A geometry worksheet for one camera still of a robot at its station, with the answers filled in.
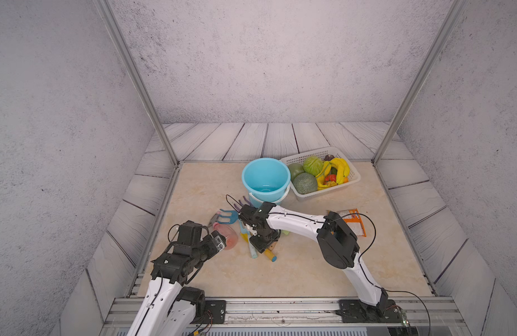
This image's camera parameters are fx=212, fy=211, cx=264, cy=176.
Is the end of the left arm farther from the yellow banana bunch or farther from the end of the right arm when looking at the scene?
the yellow banana bunch

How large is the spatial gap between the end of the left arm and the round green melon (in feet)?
1.43

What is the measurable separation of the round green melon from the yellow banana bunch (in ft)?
0.14

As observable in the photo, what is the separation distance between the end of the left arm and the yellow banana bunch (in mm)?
547

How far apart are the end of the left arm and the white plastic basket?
50cm

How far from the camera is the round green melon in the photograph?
980mm

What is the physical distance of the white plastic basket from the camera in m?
1.01

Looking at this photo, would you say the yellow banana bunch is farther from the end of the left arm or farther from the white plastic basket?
the end of the left arm

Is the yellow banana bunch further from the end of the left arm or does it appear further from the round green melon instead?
the end of the left arm

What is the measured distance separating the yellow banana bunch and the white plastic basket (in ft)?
0.04

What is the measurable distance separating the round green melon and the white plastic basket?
0.03 meters

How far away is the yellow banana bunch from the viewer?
3.34 ft

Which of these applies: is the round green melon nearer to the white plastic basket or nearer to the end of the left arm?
the white plastic basket

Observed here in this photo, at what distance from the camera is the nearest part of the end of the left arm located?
672mm

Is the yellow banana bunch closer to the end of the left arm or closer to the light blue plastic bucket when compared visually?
the light blue plastic bucket
